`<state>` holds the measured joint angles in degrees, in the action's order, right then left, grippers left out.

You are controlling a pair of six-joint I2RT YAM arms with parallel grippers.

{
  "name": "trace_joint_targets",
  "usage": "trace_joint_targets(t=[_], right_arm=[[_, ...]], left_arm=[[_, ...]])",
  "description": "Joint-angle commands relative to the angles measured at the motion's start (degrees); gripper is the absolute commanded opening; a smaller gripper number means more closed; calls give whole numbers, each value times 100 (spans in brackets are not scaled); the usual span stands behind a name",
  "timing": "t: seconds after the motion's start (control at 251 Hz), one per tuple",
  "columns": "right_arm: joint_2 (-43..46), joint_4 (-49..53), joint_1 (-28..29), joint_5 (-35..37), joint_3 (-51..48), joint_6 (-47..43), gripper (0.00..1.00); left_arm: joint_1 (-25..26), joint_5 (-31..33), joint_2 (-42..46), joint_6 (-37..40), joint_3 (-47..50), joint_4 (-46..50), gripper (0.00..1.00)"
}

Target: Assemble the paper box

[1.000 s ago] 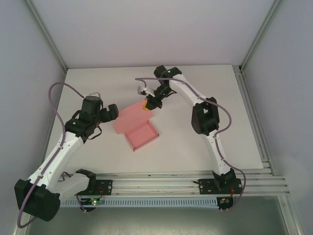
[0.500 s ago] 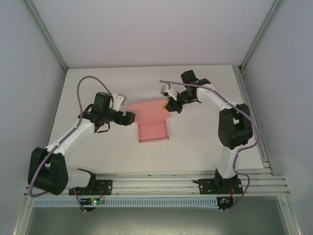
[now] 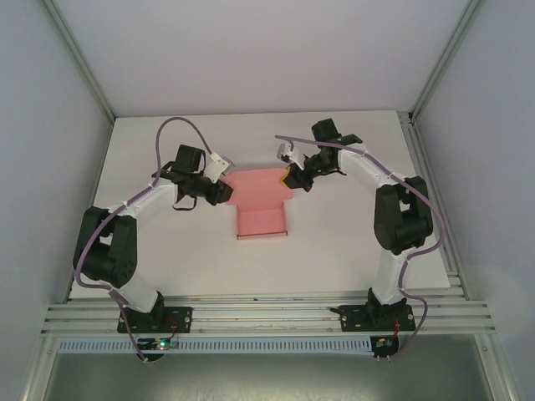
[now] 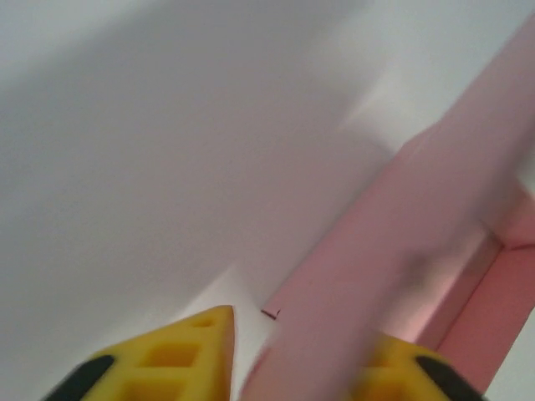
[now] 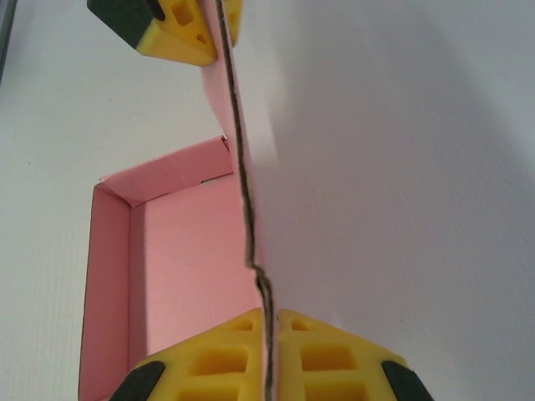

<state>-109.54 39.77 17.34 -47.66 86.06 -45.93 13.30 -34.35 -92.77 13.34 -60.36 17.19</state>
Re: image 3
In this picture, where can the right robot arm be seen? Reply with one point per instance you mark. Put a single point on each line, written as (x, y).
(401, 217)

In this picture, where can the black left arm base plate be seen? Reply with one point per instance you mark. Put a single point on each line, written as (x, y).
(181, 317)

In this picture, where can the long aluminium base rail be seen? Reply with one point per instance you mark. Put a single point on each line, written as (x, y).
(267, 321)

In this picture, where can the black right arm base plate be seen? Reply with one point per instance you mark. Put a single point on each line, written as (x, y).
(351, 319)

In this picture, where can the small green circuit board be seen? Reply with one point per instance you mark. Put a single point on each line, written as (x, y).
(383, 343)

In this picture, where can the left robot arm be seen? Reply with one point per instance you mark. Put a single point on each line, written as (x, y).
(108, 250)

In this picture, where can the pink paper box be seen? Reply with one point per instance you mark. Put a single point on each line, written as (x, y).
(261, 217)

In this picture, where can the aluminium frame post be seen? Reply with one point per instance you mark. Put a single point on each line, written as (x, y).
(79, 58)
(447, 58)

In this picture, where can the aluminium side rail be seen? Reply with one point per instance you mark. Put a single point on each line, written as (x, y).
(434, 200)

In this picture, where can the circuit board with green light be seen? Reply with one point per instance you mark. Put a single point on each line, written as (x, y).
(161, 344)

